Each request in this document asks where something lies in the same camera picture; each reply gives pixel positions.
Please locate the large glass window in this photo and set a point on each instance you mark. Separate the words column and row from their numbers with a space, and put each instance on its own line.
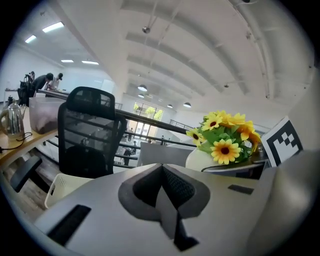
column 148, row 110

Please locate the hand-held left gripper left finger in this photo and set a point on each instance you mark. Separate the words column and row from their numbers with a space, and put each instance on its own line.
column 105, row 212

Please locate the group of ceiling light panels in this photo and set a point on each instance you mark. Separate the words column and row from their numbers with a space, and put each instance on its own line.
column 53, row 27

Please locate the black mesh office chair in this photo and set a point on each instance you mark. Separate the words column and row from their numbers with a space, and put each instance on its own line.
column 85, row 160

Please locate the steel kettle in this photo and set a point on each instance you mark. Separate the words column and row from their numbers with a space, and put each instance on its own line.
column 13, row 120

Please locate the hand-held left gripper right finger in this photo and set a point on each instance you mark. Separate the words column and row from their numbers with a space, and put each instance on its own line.
column 225, row 215

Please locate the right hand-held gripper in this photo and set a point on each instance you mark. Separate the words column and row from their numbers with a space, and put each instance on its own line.
column 282, row 142

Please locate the translucent plastic container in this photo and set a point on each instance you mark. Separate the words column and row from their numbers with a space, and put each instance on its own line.
column 45, row 115

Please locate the yellow sunflower bouquet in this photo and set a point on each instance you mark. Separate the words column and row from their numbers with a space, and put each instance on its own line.
column 225, row 150

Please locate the ceiling dome fixture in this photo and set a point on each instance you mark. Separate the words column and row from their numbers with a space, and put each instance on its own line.
column 146, row 30

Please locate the black metal railing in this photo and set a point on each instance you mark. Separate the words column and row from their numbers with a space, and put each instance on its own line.
column 155, row 123

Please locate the cream perforated plastic basket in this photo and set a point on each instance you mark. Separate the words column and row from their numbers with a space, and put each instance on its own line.
column 62, row 187

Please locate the wooden desk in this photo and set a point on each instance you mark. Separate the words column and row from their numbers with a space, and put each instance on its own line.
column 15, row 147

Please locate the distant metal railing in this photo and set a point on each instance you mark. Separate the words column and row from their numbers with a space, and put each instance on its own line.
column 182, row 123

